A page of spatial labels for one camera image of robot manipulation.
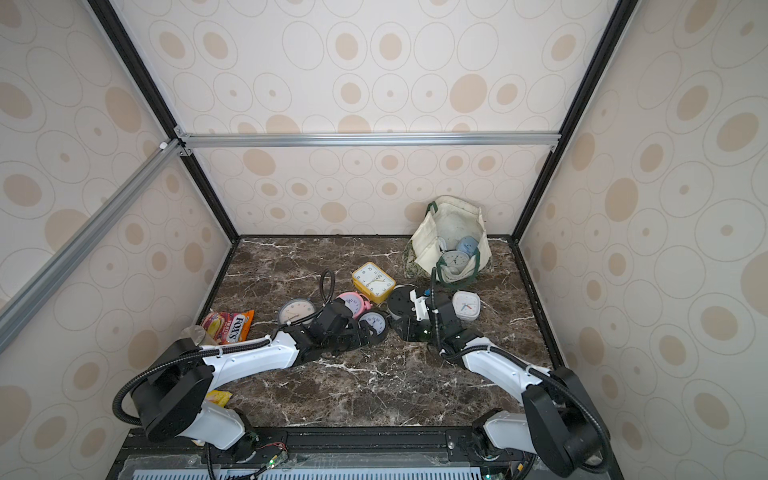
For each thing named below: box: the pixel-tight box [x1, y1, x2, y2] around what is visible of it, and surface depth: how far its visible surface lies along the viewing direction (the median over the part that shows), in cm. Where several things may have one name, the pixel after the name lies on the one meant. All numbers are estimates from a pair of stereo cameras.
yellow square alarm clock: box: [352, 262, 396, 303], surface depth 105 cm
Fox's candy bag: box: [201, 310, 255, 344], surface depth 94 cm
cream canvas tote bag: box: [402, 195, 492, 287], surface depth 107 cm
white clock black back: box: [387, 284, 418, 318], surface depth 97 cm
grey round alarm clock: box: [279, 298, 316, 327], surface depth 98 cm
